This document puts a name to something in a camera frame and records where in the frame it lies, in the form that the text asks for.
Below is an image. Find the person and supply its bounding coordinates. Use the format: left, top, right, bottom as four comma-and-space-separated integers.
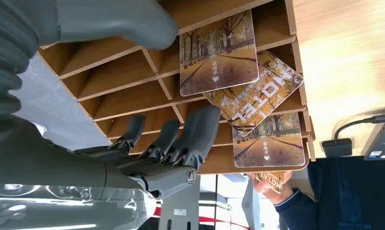
247, 155, 385, 230

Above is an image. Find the silver laptop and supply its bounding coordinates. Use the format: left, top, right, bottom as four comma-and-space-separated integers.
363, 109, 385, 161

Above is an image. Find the red barrier belt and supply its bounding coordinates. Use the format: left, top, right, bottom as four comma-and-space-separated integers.
153, 207, 251, 230

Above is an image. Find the wooden card organizer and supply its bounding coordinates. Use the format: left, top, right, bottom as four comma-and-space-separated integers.
38, 0, 316, 175

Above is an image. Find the grey stand post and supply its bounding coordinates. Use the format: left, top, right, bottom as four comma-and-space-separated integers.
158, 174, 201, 230

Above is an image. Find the black hub cable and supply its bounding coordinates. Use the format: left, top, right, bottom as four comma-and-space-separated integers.
334, 114, 385, 142

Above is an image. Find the black usb hub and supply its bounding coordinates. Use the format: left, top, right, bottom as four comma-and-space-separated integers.
321, 138, 353, 158

